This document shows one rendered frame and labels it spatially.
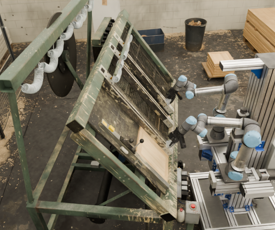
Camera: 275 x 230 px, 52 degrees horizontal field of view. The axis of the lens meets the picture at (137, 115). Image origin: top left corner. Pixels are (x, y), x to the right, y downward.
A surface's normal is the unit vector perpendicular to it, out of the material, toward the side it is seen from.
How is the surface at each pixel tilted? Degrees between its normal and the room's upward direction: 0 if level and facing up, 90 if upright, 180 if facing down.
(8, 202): 0
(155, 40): 90
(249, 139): 82
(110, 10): 90
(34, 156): 0
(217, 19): 90
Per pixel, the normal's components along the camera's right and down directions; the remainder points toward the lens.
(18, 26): 0.07, 0.62
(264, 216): -0.04, -0.78
